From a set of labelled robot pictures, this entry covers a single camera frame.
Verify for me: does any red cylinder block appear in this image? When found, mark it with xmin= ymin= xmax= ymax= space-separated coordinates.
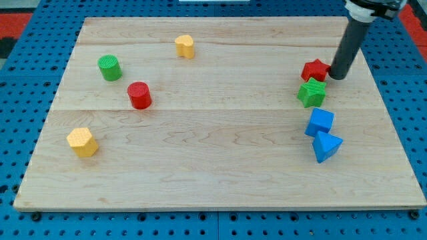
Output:
xmin=127 ymin=81 xmax=152 ymax=109

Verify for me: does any blue triangle block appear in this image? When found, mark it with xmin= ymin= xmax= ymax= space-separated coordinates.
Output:
xmin=312 ymin=131 xmax=343 ymax=163

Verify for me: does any yellow hexagon block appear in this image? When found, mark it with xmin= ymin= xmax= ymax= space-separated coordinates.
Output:
xmin=66 ymin=127 xmax=99 ymax=157

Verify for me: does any wooden board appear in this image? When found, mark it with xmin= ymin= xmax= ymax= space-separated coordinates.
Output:
xmin=13 ymin=17 xmax=426 ymax=212

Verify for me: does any green cylinder block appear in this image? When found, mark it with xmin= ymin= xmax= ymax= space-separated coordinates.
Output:
xmin=97 ymin=55 xmax=122 ymax=81

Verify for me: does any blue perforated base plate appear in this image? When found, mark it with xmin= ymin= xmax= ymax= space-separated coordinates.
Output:
xmin=1 ymin=0 xmax=426 ymax=239

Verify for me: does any blue cube block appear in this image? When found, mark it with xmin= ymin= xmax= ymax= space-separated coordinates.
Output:
xmin=304 ymin=107 xmax=335 ymax=137

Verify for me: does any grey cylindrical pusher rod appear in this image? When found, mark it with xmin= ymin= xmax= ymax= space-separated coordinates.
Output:
xmin=329 ymin=17 xmax=371 ymax=80

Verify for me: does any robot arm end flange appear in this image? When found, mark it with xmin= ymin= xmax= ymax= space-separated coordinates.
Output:
xmin=344 ymin=0 xmax=408 ymax=23

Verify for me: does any green star block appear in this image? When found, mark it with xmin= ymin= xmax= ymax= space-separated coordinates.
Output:
xmin=297 ymin=77 xmax=326 ymax=108

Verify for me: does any red star block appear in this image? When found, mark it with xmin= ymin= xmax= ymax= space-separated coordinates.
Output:
xmin=301 ymin=59 xmax=330 ymax=82

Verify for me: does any yellow heart block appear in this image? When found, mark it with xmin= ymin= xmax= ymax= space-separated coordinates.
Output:
xmin=175 ymin=35 xmax=195 ymax=59

